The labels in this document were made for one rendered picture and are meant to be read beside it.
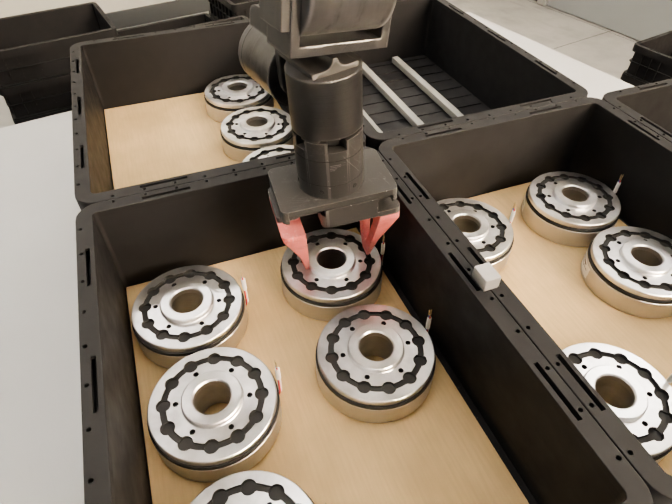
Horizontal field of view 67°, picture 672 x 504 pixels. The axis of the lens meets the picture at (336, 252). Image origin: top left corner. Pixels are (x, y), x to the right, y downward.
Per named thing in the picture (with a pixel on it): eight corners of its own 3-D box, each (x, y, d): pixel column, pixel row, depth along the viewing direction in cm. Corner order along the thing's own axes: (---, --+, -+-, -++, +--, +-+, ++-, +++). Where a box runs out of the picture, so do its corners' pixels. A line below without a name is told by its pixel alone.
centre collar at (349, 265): (362, 274, 50) (362, 270, 50) (313, 284, 49) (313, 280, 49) (347, 241, 53) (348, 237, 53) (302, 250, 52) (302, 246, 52)
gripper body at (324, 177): (269, 185, 47) (256, 114, 42) (373, 163, 49) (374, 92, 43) (284, 231, 42) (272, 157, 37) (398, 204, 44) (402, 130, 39)
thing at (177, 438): (295, 435, 39) (294, 431, 38) (160, 488, 36) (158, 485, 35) (256, 335, 45) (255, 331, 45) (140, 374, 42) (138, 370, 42)
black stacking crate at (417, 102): (563, 174, 71) (592, 98, 63) (368, 225, 63) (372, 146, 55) (426, 60, 97) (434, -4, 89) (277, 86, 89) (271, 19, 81)
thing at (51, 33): (130, 114, 215) (95, 1, 183) (152, 147, 196) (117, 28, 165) (28, 140, 200) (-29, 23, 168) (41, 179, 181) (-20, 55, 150)
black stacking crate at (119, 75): (365, 226, 63) (369, 146, 55) (115, 291, 55) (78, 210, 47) (275, 86, 89) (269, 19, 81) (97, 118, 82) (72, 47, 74)
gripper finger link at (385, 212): (311, 239, 53) (302, 166, 47) (375, 224, 55) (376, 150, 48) (328, 286, 49) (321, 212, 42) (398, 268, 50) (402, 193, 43)
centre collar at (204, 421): (251, 415, 39) (251, 411, 39) (188, 439, 38) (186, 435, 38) (235, 365, 43) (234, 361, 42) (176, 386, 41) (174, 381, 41)
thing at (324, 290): (395, 291, 49) (395, 287, 49) (293, 313, 47) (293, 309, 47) (363, 225, 56) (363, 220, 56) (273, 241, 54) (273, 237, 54)
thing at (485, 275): (498, 287, 40) (502, 276, 39) (483, 292, 39) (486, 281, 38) (485, 271, 41) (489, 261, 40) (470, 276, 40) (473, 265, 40)
